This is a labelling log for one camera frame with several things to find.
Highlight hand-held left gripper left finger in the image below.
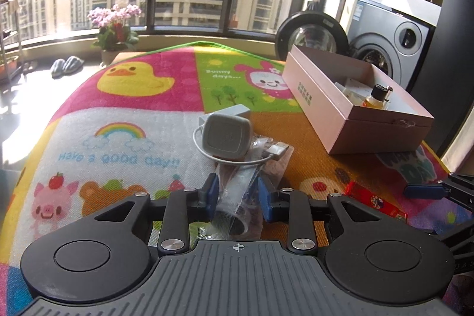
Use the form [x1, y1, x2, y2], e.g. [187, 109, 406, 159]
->
[92, 173, 219, 254]

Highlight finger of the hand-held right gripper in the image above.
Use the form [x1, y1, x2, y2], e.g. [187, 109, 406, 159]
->
[404, 173, 474, 211]
[433, 222, 474, 257]

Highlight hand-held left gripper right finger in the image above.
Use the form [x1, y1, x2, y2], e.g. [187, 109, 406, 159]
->
[258, 175, 374, 254]

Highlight clear plastic bag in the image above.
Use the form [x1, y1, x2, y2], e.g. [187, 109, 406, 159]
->
[198, 136, 295, 241]

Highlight amber bottle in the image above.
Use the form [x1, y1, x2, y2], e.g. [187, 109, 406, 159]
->
[363, 84, 394, 111]

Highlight pink cardboard box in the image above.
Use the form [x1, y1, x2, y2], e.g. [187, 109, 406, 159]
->
[282, 44, 435, 155]

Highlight red packet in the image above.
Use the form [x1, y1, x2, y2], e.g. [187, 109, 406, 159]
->
[344, 181, 408, 222]

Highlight grey charger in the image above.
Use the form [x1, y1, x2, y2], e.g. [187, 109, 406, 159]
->
[202, 113, 253, 161]

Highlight small white box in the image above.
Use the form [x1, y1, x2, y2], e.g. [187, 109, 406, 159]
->
[199, 105, 251, 124]

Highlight colourful printed mat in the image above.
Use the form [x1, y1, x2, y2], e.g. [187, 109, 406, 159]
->
[0, 41, 474, 316]

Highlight black cabinet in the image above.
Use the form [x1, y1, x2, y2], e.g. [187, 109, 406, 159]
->
[409, 0, 474, 158]

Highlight grey washing machine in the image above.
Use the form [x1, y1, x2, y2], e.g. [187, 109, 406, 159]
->
[348, 0, 437, 92]

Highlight round washing machine door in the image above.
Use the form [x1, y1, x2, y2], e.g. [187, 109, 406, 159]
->
[276, 10, 350, 57]

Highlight pink potted flower plant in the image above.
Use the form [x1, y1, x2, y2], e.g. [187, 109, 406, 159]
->
[88, 4, 143, 65]

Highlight grey slipper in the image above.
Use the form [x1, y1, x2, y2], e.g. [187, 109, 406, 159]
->
[63, 56, 84, 74]
[49, 58, 68, 79]

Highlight white USB cable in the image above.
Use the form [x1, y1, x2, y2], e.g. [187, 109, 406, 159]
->
[193, 126, 290, 166]

